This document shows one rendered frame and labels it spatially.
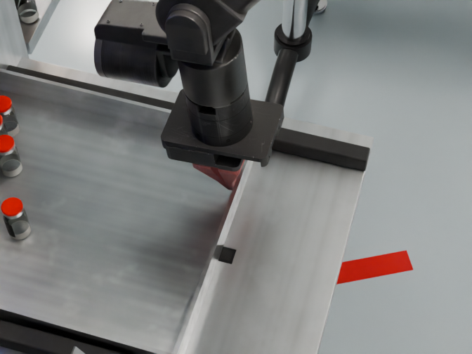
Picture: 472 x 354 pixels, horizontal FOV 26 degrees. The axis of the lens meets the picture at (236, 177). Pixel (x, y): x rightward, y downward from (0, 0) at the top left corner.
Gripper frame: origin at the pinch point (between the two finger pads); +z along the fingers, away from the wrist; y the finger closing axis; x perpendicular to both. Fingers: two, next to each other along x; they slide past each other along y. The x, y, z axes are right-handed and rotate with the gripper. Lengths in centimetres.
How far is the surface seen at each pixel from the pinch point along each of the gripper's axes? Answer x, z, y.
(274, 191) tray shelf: -1.7, 3.1, -3.7
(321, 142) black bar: -7.5, 1.4, -7.2
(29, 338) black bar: 21.4, -0.5, 12.6
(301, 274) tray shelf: 6.8, 3.7, -8.7
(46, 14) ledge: -17.7, 0.1, 28.1
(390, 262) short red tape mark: -49, 92, -8
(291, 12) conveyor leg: -86, 66, 21
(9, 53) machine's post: -8.6, -3.1, 27.6
